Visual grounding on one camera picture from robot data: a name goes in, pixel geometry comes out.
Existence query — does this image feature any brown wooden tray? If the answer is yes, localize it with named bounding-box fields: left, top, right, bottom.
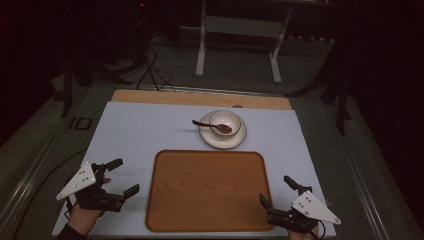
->
left=145, top=149, right=275, bottom=233

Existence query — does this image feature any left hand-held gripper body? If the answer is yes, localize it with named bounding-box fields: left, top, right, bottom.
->
left=55, top=162, right=125, bottom=213

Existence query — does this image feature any person's left hand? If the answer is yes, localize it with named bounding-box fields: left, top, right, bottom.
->
left=66, top=177, right=112, bottom=237

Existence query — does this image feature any black stand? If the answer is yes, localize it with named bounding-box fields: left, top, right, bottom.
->
left=60, top=49, right=134, bottom=118
left=284, top=39, right=353, bottom=136

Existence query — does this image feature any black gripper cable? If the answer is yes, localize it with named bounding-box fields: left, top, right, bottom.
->
left=308, top=219, right=327, bottom=240

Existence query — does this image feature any brown wooden spoon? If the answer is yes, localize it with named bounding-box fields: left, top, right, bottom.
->
left=191, top=119, right=233, bottom=135

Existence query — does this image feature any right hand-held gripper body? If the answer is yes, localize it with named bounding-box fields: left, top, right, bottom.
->
left=266, top=186, right=342, bottom=234

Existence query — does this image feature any white plate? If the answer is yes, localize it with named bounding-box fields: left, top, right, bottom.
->
left=198, top=110, right=248, bottom=150

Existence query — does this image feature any black floor cable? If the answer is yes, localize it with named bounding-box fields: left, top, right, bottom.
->
left=11, top=148, right=88, bottom=240

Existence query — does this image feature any white metal stand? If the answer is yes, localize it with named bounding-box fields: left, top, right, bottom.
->
left=195, top=0, right=294, bottom=84

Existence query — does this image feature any person's right hand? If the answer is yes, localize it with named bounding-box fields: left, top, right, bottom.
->
left=288, top=225, right=320, bottom=240

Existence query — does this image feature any white bowl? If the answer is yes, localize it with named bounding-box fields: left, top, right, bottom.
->
left=208, top=109, right=242, bottom=137

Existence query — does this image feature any white table mat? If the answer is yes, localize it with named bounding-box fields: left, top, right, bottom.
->
left=51, top=101, right=337, bottom=238

